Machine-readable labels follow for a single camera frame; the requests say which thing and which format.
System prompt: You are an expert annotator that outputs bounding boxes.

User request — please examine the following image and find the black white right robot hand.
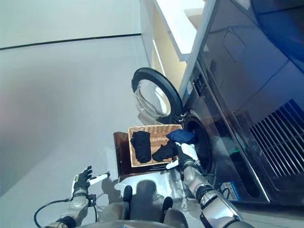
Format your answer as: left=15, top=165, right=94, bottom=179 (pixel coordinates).
left=166, top=142, right=199, bottom=170

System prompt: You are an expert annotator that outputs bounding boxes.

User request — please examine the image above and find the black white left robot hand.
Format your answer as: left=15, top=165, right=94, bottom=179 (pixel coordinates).
left=72, top=165, right=110, bottom=195

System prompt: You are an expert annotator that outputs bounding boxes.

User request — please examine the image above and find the blue cloth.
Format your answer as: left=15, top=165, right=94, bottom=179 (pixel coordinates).
left=166, top=129, right=199, bottom=146

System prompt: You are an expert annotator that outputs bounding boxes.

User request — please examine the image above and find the black garment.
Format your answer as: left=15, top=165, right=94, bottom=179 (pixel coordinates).
left=130, top=131, right=152, bottom=164
left=152, top=140, right=178, bottom=162

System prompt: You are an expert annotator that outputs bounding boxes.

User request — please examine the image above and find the front-load washing machine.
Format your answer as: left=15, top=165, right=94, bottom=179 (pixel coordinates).
left=197, top=0, right=304, bottom=200

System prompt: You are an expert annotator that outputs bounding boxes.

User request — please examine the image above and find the wicker laundry basket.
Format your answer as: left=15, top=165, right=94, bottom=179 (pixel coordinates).
left=128, top=123, right=184, bottom=168

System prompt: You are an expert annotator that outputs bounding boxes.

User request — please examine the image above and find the silver left robot leg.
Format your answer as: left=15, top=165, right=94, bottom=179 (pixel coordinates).
left=99, top=185, right=133, bottom=224

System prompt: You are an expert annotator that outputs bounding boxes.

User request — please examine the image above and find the silver robot leg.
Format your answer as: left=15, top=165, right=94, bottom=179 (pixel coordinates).
left=161, top=196, right=191, bottom=228
left=99, top=185, right=133, bottom=224

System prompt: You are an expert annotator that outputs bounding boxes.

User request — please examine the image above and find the energy label sticker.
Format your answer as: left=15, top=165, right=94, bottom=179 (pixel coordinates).
left=219, top=181, right=238, bottom=199

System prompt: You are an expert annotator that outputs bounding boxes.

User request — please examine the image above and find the silver right robot leg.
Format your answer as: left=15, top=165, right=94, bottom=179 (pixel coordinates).
left=161, top=196, right=191, bottom=228

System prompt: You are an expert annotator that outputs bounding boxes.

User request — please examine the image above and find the grey robot torso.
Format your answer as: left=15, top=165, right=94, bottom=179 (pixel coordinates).
left=78, top=219, right=171, bottom=228

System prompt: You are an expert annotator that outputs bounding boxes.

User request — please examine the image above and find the round glass washer door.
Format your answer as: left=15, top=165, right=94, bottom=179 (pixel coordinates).
left=131, top=67, right=184, bottom=120

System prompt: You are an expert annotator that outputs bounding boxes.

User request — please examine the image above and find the white counter cabinet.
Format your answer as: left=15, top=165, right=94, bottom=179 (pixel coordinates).
left=139, top=0, right=208, bottom=79

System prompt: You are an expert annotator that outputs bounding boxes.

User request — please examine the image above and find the small wicker storage basket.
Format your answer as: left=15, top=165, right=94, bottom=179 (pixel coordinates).
left=185, top=8, right=205, bottom=32

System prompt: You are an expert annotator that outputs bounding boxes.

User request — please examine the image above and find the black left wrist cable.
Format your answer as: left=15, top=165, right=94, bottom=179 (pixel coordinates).
left=33, top=198, right=98, bottom=228

